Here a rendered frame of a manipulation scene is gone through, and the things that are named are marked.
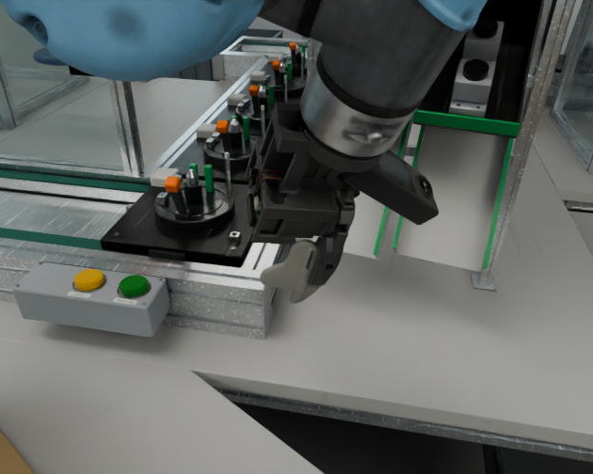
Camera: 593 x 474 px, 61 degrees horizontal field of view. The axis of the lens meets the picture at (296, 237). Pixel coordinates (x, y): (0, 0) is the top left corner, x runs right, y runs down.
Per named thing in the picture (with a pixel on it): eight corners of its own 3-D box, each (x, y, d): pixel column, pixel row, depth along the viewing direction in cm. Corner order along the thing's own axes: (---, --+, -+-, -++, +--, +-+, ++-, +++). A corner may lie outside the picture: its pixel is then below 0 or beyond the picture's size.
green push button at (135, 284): (142, 304, 71) (139, 292, 70) (116, 300, 72) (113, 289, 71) (153, 286, 74) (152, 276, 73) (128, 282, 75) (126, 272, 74)
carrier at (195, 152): (277, 193, 100) (277, 133, 93) (164, 181, 103) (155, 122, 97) (298, 147, 120) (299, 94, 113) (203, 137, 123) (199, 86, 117)
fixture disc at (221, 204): (220, 236, 83) (220, 226, 82) (141, 227, 85) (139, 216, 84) (244, 197, 94) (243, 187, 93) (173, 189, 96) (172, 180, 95)
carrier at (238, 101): (299, 146, 120) (300, 94, 113) (203, 137, 124) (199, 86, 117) (314, 113, 140) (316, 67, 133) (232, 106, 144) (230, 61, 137)
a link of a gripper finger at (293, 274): (248, 300, 50) (264, 226, 45) (304, 300, 52) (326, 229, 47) (253, 323, 48) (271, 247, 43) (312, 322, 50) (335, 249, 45)
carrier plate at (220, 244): (242, 267, 79) (242, 256, 78) (102, 249, 82) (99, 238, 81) (275, 196, 99) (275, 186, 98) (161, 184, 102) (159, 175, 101)
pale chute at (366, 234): (379, 260, 75) (376, 254, 71) (296, 242, 79) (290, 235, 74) (420, 91, 80) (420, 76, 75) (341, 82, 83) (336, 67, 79)
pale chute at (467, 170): (483, 273, 73) (487, 267, 68) (393, 253, 76) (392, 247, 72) (519, 99, 77) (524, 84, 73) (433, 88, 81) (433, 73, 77)
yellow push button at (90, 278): (96, 297, 72) (93, 286, 71) (71, 293, 73) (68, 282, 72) (110, 280, 75) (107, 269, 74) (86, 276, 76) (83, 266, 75)
